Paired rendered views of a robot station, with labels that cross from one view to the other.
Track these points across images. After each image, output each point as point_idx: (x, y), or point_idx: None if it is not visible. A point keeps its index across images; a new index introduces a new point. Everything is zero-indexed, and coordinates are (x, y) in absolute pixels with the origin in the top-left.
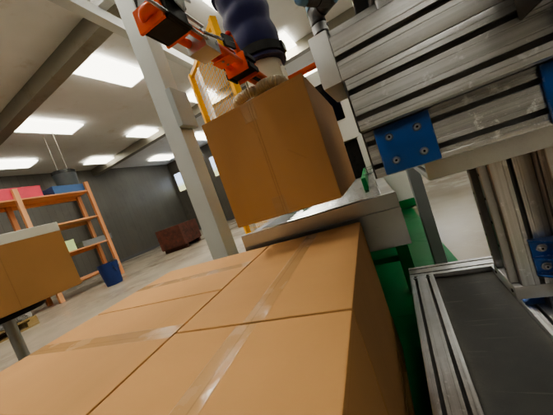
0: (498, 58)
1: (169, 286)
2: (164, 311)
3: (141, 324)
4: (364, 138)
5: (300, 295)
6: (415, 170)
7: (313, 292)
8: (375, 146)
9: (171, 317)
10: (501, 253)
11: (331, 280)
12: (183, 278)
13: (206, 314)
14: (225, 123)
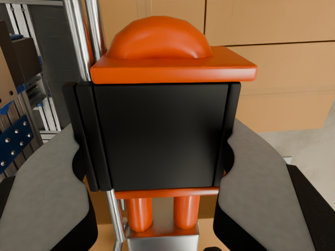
0: None
1: (284, 77)
2: (247, 20)
3: (261, 3)
4: (13, 42)
5: (119, 12)
6: (41, 139)
7: (110, 12)
8: (12, 40)
9: (230, 7)
10: (32, 81)
11: (103, 27)
12: (278, 93)
13: (193, 4)
14: (209, 204)
